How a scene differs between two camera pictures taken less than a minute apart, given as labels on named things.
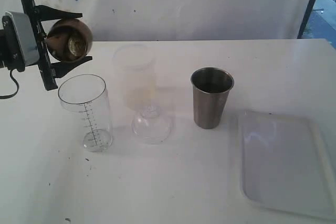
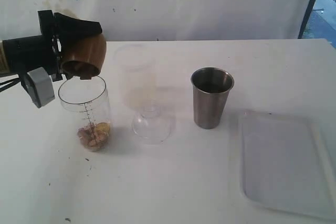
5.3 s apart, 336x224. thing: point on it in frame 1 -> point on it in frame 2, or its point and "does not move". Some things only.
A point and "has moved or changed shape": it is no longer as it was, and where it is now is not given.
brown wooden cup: [57, 40] has moved or changed shape
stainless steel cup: [211, 88] does not move
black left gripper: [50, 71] -> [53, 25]
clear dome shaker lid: [151, 126] does not move
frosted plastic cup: [135, 65] does not move
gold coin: [77, 46] -> [102, 126]
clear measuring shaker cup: [85, 99] does not move
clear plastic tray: [284, 164] does not move
